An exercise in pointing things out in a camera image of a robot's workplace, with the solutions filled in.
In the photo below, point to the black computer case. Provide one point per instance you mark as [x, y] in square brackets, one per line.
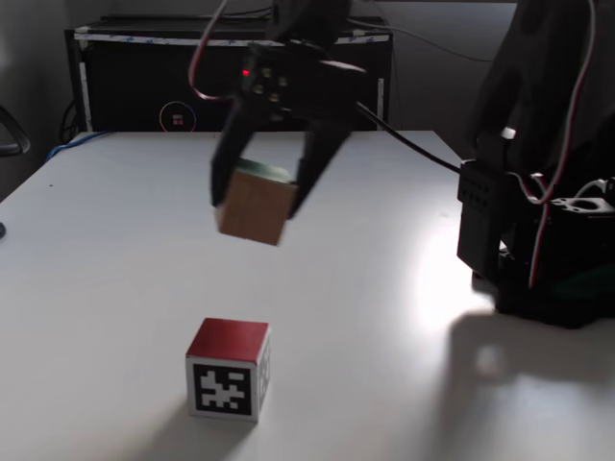
[144, 81]

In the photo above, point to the black chair armrest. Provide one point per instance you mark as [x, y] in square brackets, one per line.
[17, 137]

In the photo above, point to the red-topped cube with marker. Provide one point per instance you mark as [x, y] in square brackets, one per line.
[226, 370]

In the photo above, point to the small black object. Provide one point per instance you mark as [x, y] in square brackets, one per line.
[2, 231]

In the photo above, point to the green-topped wooden cube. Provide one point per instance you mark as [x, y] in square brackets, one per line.
[257, 206]

